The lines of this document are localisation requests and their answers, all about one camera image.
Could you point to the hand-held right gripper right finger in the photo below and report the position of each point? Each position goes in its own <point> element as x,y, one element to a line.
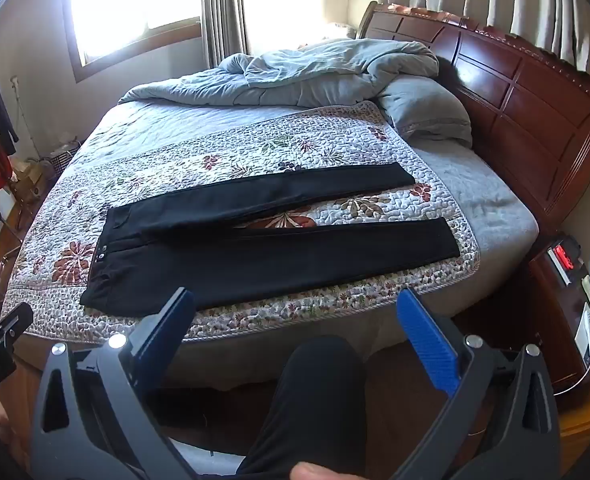
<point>427,332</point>

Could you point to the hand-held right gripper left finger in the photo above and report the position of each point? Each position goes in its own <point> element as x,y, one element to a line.
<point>162,327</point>

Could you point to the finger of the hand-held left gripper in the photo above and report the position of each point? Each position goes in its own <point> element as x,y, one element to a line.
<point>10,322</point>

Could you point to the black pants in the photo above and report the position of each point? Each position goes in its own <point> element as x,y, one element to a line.
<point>275,265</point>

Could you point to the person's right hand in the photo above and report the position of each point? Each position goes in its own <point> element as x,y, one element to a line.
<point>317,472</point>

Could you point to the dark wooden nightstand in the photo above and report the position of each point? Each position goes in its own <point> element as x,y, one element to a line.
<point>550,325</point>

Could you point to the person's leg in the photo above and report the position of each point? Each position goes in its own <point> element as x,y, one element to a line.
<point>315,400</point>

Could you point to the tan bag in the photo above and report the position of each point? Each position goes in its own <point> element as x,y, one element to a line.
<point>30,182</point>

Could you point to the grey bed sheet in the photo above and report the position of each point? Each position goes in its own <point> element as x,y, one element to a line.
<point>485,200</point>

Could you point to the red and black box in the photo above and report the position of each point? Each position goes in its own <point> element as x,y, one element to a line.
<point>562,256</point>

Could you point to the white small device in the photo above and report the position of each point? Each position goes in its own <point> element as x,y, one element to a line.
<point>587,332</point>

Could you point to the small slatted basket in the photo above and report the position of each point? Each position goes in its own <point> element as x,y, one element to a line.
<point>65,157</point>

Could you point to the grey pillow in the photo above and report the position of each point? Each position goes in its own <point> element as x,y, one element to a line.
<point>425,110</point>

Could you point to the floral quilted bedspread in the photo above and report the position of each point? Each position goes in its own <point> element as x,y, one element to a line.
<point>325,135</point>

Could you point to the dark wooden bed headboard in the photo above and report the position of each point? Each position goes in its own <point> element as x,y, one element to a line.
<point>535,110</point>

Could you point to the grey duvet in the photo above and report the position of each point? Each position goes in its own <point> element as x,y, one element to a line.
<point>300,80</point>

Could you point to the wooden framed window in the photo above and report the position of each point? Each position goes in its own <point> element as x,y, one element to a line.
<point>125,0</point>

